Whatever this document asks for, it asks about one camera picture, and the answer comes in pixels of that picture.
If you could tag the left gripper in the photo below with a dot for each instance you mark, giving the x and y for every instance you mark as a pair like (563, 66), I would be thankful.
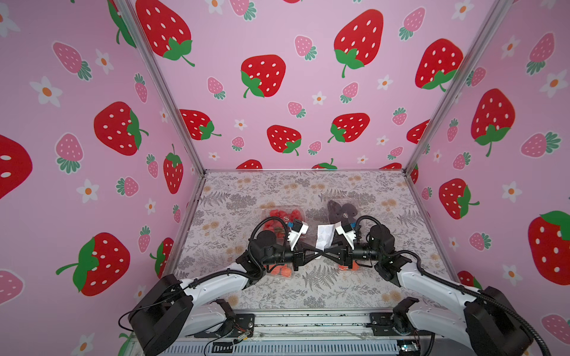
(297, 258)

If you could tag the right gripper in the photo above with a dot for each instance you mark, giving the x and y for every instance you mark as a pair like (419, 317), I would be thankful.
(346, 255)

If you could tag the white sticker sheet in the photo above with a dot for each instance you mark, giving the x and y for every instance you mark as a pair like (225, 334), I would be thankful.
(325, 236)

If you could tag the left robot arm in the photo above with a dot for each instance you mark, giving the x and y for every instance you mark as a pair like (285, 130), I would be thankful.
(164, 314)

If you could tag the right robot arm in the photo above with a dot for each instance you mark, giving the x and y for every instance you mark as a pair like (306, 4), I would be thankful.
(482, 319)

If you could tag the small clear box of tomatoes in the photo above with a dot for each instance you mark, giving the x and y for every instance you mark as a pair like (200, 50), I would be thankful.
(353, 267)

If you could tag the clear box of dark berries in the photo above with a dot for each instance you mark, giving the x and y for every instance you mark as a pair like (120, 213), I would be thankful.
(336, 209)

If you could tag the clear box of red strawberries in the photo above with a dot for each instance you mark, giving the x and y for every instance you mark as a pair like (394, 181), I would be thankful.
(287, 214)

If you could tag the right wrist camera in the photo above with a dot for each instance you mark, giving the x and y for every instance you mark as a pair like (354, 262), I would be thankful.
(348, 232)

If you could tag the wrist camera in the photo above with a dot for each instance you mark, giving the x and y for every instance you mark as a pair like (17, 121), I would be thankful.
(348, 232)
(297, 228)

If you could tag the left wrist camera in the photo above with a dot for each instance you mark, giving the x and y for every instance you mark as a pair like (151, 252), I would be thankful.
(297, 228)

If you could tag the aluminium front rail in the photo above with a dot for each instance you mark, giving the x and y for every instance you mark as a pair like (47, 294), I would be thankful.
(305, 332)

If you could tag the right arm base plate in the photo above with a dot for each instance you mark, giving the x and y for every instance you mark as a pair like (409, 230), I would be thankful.
(396, 322)

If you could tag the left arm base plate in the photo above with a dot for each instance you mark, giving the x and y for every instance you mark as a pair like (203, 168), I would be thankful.
(230, 324)

